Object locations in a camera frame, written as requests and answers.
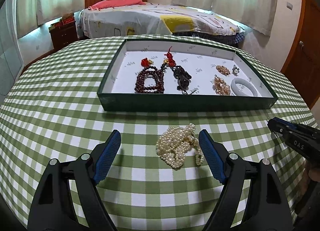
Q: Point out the small gold brooch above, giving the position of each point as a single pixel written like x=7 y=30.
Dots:
x=223 y=70

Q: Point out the glass wardrobe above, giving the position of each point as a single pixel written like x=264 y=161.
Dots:
x=12 y=63

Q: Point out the white jade bangle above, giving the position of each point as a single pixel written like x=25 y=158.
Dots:
x=238 y=84

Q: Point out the red box on nightstand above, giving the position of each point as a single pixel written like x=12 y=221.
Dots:
x=67 y=18

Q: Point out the large gold pearl brooch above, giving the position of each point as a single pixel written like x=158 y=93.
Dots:
x=221 y=87

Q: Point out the bed with patterned sheet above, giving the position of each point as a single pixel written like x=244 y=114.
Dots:
x=155 y=19

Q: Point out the wall light switch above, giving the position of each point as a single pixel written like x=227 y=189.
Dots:
x=289 y=6

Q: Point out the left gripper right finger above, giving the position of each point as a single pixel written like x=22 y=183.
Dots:
x=266 y=207

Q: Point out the silver pearl ring brooch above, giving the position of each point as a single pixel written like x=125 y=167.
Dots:
x=235 y=70

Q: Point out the dark wooden nightstand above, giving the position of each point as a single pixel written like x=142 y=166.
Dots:
x=63 y=35

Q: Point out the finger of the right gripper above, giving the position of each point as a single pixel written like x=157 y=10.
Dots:
x=282 y=127

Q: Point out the wooden door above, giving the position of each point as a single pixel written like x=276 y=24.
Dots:
x=302 y=64

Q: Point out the dark green tray box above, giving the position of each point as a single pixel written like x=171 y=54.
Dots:
x=166 y=75

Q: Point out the pink pillow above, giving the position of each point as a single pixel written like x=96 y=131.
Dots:
x=105 y=4

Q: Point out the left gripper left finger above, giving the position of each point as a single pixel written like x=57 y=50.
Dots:
x=52 y=206

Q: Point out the right hand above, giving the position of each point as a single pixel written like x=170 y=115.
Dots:
x=313 y=172

